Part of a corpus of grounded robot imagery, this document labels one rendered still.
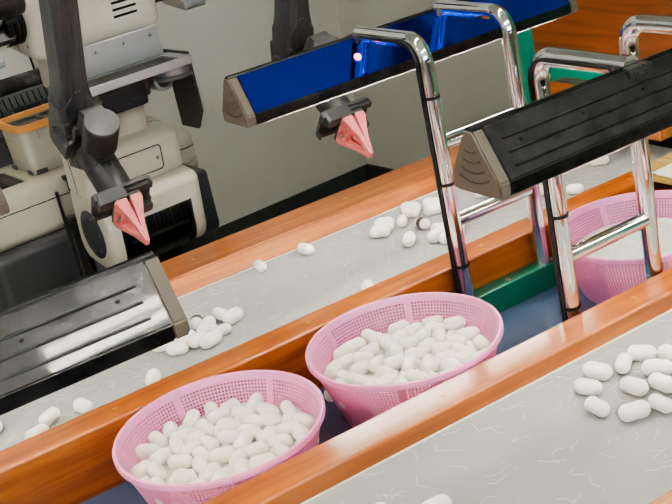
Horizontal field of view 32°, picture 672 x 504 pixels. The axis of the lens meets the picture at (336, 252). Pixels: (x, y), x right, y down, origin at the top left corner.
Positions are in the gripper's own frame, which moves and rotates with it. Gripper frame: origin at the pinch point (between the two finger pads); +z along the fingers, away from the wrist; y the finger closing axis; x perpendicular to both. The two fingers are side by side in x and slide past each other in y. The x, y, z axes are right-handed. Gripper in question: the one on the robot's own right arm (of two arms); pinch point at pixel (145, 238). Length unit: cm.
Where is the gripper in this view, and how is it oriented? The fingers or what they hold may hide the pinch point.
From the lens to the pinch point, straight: 187.8
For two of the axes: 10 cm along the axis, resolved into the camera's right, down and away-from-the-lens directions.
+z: 5.2, 7.6, -3.9
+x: -1.7, 5.4, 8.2
